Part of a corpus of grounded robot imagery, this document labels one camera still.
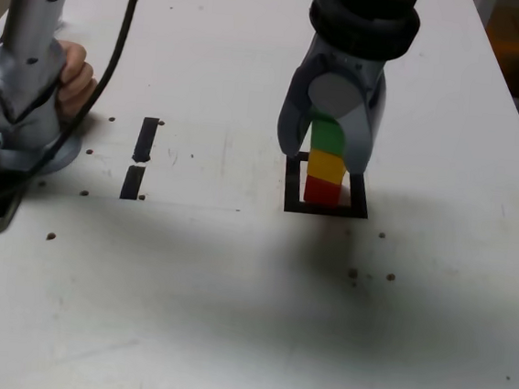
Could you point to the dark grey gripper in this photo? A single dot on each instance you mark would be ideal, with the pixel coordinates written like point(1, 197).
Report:
point(350, 65)

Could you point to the green cube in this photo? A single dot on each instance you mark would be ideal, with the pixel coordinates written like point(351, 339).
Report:
point(329, 137)

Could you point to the yellow cube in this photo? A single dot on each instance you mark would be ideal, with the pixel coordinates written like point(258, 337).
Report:
point(326, 166)

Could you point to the red cube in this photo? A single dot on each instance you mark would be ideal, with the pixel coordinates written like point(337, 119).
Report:
point(320, 192)

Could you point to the black tape square outline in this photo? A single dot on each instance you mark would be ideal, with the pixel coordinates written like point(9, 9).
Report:
point(291, 188)

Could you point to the person's hand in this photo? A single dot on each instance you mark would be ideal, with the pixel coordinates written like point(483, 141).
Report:
point(75, 78)

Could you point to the black tape strip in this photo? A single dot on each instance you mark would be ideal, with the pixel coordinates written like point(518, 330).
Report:
point(145, 140)

